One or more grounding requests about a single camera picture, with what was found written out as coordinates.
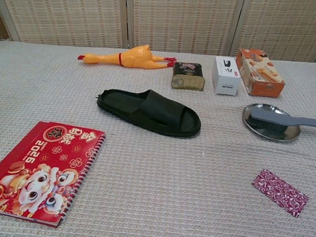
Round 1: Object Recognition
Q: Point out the white stapler box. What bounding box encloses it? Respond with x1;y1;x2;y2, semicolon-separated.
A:
209;56;243;97

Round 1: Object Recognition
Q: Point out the red 2026 spiral calendar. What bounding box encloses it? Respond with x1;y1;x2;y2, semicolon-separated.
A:
0;118;108;231

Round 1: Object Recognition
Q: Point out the round steel plate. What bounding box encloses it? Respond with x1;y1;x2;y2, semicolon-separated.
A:
240;102;302;142

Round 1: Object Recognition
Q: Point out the black and gold tin can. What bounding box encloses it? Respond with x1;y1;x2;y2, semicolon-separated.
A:
171;61;207;92

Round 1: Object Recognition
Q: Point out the purple patterned packet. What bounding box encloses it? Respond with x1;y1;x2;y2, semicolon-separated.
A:
249;168;312;219

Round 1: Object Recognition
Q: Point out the black shoe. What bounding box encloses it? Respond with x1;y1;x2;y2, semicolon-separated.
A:
93;85;204;139

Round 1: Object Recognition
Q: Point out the grey brush with handle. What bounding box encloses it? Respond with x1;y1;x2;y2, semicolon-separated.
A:
248;106;316;133

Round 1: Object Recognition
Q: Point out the orange biscuit box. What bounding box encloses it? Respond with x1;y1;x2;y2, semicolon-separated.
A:
233;48;288;98

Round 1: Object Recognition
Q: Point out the yellow rubber chicken toy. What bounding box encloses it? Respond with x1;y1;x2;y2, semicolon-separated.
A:
76;38;179;72

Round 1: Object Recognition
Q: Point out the beige woven tablecloth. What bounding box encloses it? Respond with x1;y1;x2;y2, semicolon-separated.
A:
0;39;316;237

